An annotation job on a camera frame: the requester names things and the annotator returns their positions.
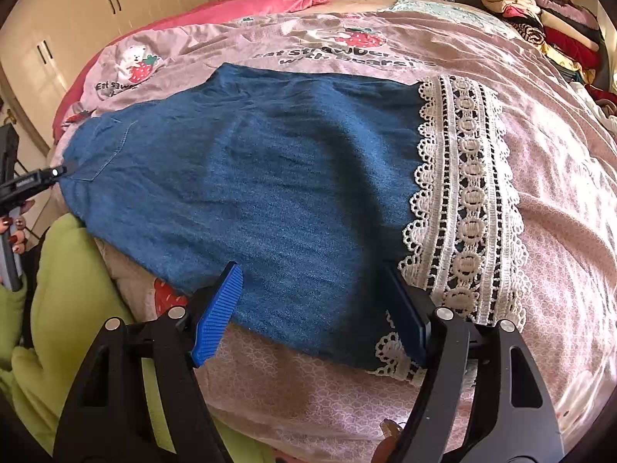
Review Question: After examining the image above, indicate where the blue denim pants lace trim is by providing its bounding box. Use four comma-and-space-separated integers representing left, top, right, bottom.
62, 62, 528, 387

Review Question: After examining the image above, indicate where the cream wardrobe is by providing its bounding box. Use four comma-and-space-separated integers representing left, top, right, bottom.
0, 0, 251, 155

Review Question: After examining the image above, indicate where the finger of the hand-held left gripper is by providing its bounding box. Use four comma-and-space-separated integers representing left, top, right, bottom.
0, 166, 68, 204

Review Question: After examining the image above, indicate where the pink quilt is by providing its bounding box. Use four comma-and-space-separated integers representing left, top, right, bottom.
52, 0, 335, 143

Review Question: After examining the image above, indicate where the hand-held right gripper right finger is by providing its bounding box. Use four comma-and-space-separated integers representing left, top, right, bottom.
386, 263, 565, 463

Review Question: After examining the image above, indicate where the pile of folded clothes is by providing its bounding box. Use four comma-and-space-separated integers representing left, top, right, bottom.
479, 0, 617, 121

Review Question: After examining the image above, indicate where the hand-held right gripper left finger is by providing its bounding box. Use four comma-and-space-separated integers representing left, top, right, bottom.
53, 261, 244, 463

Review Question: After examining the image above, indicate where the pink strawberry printed blanket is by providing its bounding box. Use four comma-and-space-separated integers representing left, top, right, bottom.
48, 0, 617, 463

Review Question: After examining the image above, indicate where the person's left hand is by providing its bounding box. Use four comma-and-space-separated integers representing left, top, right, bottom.
0, 203, 37, 256

